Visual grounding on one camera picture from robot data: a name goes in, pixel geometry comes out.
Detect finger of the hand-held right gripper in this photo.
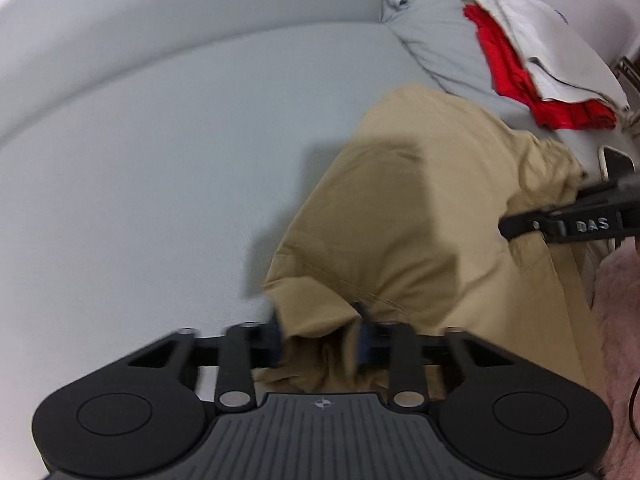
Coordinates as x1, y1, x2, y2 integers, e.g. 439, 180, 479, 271
498, 206, 569, 244

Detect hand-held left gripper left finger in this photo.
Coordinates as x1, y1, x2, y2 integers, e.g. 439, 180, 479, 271
125, 317, 285, 413

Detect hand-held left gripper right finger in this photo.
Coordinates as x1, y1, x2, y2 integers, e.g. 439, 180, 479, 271
351, 302, 518, 413

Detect khaki pants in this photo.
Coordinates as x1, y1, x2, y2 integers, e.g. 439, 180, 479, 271
262, 85, 608, 396

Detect smartphone with light case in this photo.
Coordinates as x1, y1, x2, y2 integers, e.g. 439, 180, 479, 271
598, 145, 637, 183

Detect pink fluffy fleece cloth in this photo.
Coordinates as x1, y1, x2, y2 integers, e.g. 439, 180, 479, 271
587, 240, 640, 480

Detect red garment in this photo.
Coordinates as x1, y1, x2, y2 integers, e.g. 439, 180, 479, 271
462, 2, 618, 131

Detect white garment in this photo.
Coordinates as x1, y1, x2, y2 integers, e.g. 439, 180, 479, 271
470, 0, 632, 111

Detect grey sofa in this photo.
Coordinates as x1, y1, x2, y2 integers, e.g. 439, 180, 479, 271
0, 0, 640, 480

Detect thin dark cable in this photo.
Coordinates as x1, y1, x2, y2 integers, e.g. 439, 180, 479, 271
627, 372, 640, 443

